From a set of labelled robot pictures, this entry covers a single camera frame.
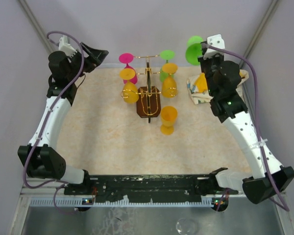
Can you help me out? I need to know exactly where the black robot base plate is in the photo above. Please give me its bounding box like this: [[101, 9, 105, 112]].
[[64, 173, 224, 203]]

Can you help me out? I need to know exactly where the green wine glass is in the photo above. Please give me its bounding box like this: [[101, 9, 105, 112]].
[[185, 35, 203, 66], [160, 50, 175, 82]]

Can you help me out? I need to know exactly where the orange wine glass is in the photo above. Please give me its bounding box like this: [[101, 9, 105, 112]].
[[120, 68, 139, 104], [161, 63, 178, 98], [160, 106, 178, 135]]

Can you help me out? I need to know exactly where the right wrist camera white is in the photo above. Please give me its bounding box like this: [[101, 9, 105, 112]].
[[203, 34, 225, 60]]

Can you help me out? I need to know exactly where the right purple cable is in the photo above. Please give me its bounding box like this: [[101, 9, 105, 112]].
[[205, 44, 290, 212]]

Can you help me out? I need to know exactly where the green wine glass front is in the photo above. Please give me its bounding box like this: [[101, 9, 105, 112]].
[[185, 35, 203, 66]]

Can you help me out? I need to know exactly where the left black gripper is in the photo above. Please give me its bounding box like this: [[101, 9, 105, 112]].
[[67, 42, 108, 82]]

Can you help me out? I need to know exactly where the orange wine glass front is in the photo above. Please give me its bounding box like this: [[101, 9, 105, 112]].
[[120, 68, 139, 104]]

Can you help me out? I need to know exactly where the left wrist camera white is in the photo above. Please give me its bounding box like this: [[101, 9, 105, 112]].
[[57, 35, 77, 58]]

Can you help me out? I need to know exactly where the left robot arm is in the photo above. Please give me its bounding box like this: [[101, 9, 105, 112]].
[[18, 43, 109, 194]]

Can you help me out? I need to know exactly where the gold wire glass rack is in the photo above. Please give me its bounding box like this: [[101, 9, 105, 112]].
[[121, 55, 181, 123]]

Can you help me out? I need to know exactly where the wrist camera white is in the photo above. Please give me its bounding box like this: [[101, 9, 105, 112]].
[[57, 35, 77, 58], [203, 34, 225, 60]]

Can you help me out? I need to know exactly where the green wine glass back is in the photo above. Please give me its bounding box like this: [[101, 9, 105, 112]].
[[160, 50, 175, 82]]

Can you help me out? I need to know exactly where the pink wine glass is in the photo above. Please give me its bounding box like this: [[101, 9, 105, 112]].
[[119, 53, 138, 84]]

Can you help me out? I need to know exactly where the white cable duct strip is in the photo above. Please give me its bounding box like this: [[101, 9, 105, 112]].
[[29, 196, 218, 207]]

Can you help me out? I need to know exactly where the yellow patterned cloth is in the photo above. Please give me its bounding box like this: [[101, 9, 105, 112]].
[[186, 70, 249, 105]]

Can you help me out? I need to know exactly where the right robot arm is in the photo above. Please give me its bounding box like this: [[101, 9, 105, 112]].
[[198, 42, 294, 204]]

